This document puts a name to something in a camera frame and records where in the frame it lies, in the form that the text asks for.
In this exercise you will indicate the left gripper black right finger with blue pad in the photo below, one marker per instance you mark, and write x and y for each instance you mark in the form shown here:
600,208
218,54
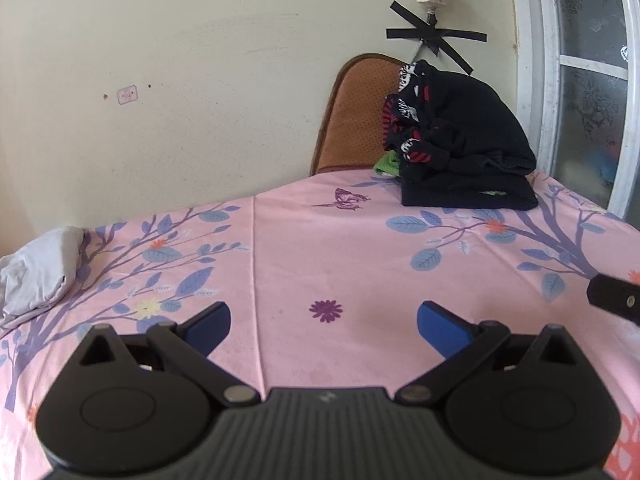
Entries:
464,346

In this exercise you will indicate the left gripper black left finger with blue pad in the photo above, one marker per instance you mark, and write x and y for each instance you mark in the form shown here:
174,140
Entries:
184,349

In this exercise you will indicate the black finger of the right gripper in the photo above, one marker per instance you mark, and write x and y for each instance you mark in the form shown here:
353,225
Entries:
615,296

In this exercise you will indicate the black patterned knit sweater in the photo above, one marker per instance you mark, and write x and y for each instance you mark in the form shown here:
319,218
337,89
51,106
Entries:
444,121

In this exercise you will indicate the pink floral bed sheet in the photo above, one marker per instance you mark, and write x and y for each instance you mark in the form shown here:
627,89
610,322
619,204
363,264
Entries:
323,278

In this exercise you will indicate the folded black garment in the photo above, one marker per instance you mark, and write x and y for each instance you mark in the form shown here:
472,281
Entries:
470,191

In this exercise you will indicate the folded white cloth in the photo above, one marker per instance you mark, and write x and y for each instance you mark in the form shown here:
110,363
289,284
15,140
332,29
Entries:
38,275

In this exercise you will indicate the green garment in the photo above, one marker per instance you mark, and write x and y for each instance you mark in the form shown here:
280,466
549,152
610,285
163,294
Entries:
388,165

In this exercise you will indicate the brown woven cushion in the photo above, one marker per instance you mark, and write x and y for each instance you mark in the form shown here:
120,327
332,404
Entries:
350,135

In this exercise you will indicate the small wall sticker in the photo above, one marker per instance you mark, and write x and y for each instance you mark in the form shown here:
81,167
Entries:
127,95

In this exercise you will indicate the white window frame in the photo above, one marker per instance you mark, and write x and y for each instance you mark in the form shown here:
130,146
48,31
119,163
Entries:
578,96

